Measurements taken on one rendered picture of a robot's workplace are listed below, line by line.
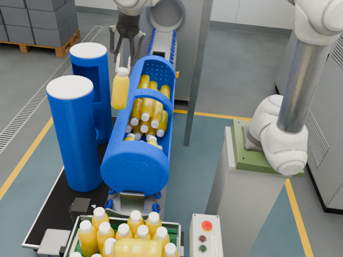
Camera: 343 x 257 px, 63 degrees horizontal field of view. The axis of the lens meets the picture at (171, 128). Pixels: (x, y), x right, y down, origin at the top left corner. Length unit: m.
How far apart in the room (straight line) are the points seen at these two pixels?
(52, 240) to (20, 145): 1.92
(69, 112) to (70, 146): 0.29
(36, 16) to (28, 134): 2.00
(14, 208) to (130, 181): 1.55
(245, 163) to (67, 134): 1.15
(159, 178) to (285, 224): 1.62
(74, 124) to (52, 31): 2.88
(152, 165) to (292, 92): 0.59
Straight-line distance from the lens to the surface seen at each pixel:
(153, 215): 1.09
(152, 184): 1.21
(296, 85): 1.05
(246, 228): 1.88
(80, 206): 1.23
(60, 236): 1.34
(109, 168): 1.17
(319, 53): 0.99
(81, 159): 2.09
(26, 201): 2.63
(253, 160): 1.41
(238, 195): 1.61
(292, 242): 2.54
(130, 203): 1.22
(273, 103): 1.34
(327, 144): 2.77
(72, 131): 1.92
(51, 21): 4.57
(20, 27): 4.83
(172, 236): 1.25
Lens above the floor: 1.99
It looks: 39 degrees down
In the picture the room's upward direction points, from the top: 6 degrees clockwise
